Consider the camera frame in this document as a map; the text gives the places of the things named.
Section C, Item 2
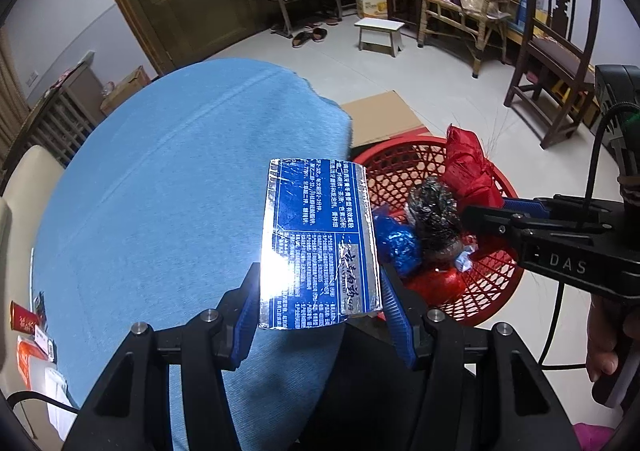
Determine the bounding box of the black cable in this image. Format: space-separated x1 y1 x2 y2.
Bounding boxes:
537 101 640 372
7 393 80 414

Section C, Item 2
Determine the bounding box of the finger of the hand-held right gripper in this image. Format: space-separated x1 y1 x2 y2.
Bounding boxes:
460 205 532 253
502 196 608 224

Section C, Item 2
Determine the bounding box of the white tissue paper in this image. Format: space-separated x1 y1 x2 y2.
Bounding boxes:
45 368 78 437

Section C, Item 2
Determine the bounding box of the blue and silver carton box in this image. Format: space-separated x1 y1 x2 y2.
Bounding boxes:
257 157 383 330

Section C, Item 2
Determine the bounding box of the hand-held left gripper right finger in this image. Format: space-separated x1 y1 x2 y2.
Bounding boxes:
382 263 581 451

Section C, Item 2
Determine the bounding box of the black plastic bag red tie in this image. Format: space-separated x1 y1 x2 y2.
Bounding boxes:
405 125 507 259

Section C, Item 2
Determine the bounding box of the crumpled blue foil wrapper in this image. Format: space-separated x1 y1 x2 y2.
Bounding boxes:
371 208 423 277

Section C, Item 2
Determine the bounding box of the cream leather sofa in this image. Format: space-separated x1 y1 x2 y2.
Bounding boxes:
0 145 66 432

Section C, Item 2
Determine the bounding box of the dark wooden chair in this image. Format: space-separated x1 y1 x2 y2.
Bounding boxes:
504 0 602 149

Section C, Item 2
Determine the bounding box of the brown cardboard box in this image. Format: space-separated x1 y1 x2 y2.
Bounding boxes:
100 65 152 118

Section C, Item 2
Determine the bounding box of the wooden double door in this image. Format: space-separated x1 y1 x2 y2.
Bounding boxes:
87 0 326 77

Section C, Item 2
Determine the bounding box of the white barcode carton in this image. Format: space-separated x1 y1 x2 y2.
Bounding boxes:
32 326 58 362

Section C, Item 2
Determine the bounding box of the beige curtain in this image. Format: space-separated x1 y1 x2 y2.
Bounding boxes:
0 26 31 147

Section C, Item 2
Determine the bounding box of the blue tablecloth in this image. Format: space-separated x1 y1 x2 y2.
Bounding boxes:
31 58 356 451

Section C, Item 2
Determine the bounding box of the wooden slatted crib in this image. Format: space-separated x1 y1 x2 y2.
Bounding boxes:
0 54 108 172

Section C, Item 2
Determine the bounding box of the blue flat box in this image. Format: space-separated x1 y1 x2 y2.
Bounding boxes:
515 0 548 32

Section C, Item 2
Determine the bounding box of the small white stool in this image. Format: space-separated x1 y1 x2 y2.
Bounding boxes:
354 17 405 57

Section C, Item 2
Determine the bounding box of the red plastic mesh basket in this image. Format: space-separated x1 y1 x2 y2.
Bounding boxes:
350 134 526 327

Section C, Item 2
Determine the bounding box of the flat brown cardboard sheet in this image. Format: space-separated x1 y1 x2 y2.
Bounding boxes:
340 90 431 148

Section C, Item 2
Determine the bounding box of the red paper cup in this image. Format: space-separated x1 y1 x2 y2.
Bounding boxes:
10 301 41 334

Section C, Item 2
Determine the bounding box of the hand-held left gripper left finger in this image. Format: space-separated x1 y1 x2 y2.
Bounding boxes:
62 263 261 451

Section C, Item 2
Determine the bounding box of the pink cloth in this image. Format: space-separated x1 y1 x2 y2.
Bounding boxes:
572 423 617 451

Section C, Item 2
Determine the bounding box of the person's right hand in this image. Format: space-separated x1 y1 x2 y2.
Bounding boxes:
586 300 627 385

